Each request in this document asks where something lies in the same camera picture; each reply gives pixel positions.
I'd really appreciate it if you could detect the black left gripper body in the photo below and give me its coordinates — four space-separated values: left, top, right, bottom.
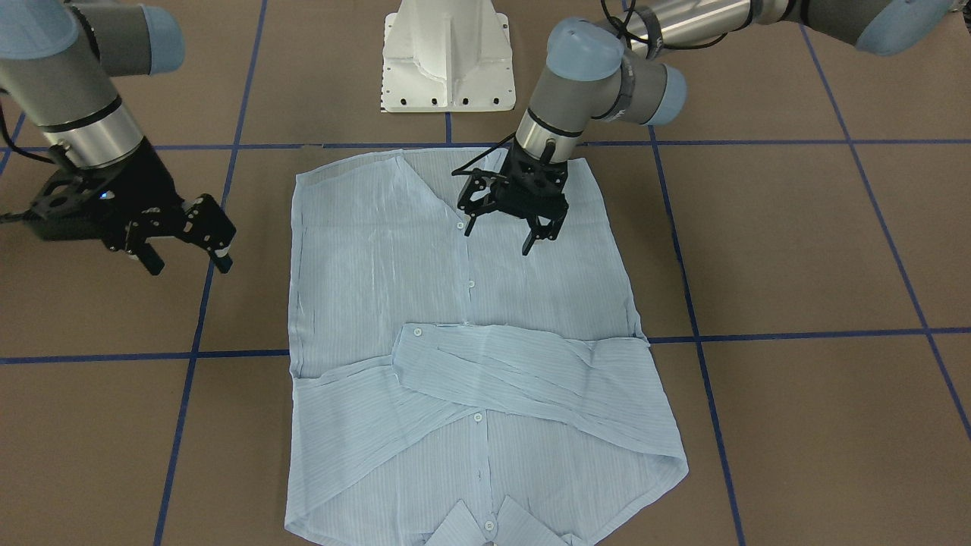
452 141 568 225

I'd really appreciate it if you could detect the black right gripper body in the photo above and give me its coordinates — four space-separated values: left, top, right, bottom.
29 141 237 256

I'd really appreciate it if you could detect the light blue button shirt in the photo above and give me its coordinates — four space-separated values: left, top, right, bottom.
284 148 689 545

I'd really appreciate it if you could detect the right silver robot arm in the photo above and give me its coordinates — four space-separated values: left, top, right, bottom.
1 1 237 275

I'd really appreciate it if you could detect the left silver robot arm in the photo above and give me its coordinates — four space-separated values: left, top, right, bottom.
454 1 953 255

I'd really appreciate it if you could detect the brown paper table cover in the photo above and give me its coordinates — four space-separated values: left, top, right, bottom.
1 1 970 545

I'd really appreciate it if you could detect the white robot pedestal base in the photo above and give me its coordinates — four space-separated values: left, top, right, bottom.
379 1 517 113

